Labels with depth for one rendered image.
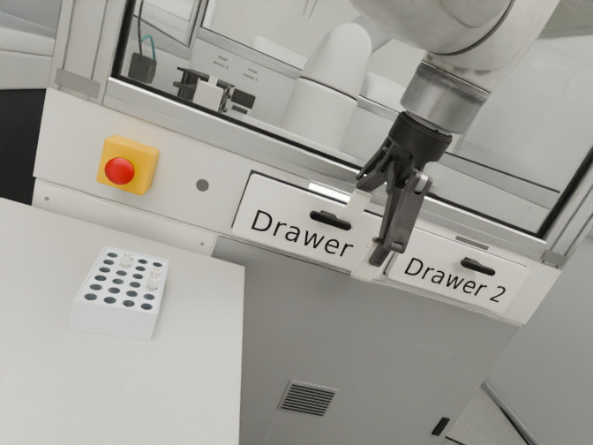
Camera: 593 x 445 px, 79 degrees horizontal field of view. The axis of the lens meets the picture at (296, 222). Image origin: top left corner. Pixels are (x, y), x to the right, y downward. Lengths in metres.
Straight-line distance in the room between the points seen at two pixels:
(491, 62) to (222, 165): 0.41
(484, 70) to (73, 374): 0.51
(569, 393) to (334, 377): 1.53
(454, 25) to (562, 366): 2.02
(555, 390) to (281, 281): 1.77
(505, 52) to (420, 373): 0.70
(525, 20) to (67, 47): 0.58
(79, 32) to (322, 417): 0.88
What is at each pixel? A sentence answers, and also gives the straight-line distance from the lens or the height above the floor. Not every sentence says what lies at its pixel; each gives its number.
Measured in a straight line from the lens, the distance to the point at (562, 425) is 2.26.
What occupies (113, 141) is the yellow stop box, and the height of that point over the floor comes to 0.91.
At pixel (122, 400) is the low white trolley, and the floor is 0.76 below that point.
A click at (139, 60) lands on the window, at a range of 0.65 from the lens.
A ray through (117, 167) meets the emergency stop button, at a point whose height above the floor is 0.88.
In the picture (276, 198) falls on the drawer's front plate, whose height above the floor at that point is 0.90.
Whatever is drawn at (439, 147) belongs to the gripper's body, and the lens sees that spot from 0.48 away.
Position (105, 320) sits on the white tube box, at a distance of 0.44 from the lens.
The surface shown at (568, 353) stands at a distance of 2.23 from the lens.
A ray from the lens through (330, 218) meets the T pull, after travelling 0.59.
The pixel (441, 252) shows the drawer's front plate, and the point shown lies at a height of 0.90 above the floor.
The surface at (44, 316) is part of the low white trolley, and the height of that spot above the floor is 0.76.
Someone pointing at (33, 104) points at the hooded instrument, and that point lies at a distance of 1.49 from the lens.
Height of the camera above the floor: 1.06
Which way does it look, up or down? 17 degrees down
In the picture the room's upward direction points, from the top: 22 degrees clockwise
